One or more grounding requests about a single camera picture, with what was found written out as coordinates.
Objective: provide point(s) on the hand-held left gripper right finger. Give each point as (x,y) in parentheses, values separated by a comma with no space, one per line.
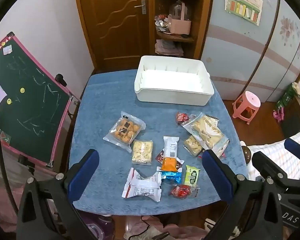
(217,176)

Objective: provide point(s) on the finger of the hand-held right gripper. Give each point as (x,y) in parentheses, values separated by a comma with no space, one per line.
(296,148)
(265,163)

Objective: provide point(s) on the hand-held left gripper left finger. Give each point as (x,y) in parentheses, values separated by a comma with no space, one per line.
(84,173)

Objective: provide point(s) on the green snack packet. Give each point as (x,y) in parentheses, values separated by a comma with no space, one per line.
(192,176)

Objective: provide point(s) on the red candy clear packet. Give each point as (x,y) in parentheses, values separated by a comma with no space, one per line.
(181,191)
(182,117)

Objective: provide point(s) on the small clear cookie bag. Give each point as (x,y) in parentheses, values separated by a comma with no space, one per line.
(193,145)

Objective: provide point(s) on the blue foil snack packet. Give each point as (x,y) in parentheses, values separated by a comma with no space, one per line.
(172,176)

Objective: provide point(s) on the large clear cracker bag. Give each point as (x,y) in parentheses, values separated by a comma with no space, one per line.
(207,131)

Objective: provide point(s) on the white barcode wrapper bar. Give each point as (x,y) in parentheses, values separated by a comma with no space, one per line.
(170,147)

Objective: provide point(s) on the round cookie clear bag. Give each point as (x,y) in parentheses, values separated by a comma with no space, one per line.
(125,131)

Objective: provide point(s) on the yellow cracker clear pack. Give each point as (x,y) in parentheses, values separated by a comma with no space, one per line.
(142,152)

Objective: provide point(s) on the puffy red-edged date packet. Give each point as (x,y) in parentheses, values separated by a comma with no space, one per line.
(146,187)

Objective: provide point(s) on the white plastic storage bin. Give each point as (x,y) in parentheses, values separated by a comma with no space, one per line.
(173,81)

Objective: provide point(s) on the dark bedside cabinet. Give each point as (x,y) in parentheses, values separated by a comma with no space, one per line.
(293,120)

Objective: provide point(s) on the pink toy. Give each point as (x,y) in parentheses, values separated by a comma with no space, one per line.
(278,115)

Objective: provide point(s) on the green box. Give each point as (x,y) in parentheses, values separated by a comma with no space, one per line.
(286,96)

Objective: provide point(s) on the purple plastic object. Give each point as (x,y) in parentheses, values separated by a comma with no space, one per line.
(100,227)

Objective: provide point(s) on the pink plastic stool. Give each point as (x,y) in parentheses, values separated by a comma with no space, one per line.
(247,105)

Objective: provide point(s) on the pink cloth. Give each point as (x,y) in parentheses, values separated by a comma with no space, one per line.
(170,227)

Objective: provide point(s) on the blue plush table cloth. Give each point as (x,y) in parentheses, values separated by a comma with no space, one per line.
(107,100)

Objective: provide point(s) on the pink-framed green chalkboard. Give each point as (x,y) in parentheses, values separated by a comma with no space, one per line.
(27,100)

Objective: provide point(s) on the grey sliding-door wardrobe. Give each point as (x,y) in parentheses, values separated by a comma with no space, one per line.
(240,60)

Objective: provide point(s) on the stack of pink cloths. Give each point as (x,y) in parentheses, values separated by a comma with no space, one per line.
(168,47)

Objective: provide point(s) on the wooden door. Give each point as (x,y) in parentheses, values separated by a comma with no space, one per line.
(115,22)

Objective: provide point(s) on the wooden corner shelf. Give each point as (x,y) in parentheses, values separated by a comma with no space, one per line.
(202,17)

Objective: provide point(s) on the pile of small wrappers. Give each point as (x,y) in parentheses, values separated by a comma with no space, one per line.
(162,25)

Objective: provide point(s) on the colourful wall poster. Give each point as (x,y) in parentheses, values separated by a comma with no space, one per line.
(243,3)

